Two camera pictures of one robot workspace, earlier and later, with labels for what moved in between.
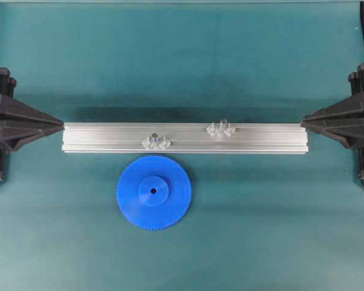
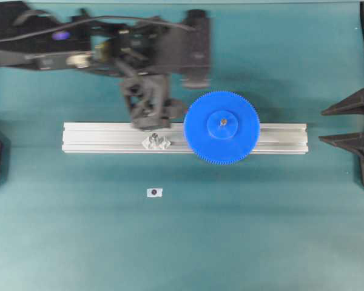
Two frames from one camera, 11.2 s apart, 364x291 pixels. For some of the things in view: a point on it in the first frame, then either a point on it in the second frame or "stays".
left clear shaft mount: (153, 141) stays
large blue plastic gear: (153, 192) to (221, 127)
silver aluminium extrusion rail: (185, 137) stays
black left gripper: (11, 122) to (140, 49)
